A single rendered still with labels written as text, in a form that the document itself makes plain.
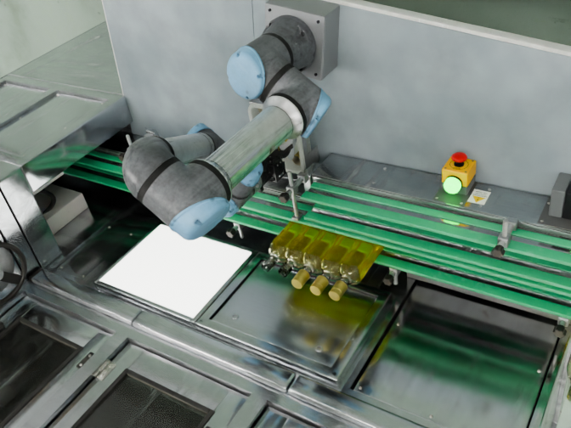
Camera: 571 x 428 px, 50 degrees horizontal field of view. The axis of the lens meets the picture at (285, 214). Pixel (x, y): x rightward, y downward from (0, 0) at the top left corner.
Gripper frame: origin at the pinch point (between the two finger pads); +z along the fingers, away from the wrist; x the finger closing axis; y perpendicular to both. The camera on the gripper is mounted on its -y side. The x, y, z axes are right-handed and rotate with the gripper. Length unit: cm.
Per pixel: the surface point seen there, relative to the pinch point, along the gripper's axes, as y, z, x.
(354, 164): 6.8, 1.7, 21.2
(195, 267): 34, -32, -22
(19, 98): 0, -8, -120
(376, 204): 9.0, -11.1, 34.2
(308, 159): 6.8, -0.2, 6.6
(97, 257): 38, -39, -62
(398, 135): -3.2, 5.5, 33.8
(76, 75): -1, 14, -110
